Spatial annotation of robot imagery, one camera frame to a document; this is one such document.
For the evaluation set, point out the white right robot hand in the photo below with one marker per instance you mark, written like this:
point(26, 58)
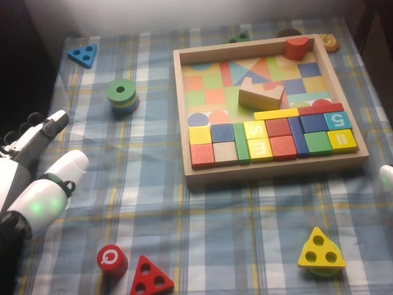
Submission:
point(387, 176)

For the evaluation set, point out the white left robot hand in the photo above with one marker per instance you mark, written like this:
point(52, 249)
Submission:
point(46, 202)

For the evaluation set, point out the natural wood arch block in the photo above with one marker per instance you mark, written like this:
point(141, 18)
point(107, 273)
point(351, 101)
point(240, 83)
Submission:
point(255, 98)

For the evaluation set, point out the yellow triangle block with holes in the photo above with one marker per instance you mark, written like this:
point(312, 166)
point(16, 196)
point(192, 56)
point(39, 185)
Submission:
point(319, 250)

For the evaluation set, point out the red triangle block with holes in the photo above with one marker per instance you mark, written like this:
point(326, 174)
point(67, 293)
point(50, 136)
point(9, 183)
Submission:
point(150, 279)

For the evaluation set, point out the blue triangle block with holes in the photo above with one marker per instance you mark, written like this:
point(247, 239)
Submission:
point(83, 56)

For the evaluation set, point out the red half-cylinder block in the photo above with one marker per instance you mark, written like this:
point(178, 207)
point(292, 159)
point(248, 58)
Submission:
point(295, 49)

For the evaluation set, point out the green triangle block with holes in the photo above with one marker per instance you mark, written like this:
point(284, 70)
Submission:
point(239, 38)

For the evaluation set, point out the red cylinder with letter Q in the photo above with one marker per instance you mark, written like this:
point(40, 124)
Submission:
point(112, 261)

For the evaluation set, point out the light green round disc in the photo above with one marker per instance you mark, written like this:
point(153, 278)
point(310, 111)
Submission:
point(322, 272)

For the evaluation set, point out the square wooden tray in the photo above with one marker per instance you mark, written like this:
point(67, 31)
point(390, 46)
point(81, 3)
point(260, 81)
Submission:
point(270, 173)

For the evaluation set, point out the tan cookie-shaped toy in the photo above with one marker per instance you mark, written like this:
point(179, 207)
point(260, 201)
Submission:
point(330, 43)

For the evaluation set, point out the dark brown wooden furniture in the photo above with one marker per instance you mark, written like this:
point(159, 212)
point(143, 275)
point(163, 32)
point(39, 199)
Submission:
point(380, 30)

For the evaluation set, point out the blue plaid tablecloth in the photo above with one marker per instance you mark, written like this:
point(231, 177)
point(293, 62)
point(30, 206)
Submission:
point(215, 230)

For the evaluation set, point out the dark brown round disc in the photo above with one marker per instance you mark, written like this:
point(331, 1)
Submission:
point(288, 33)

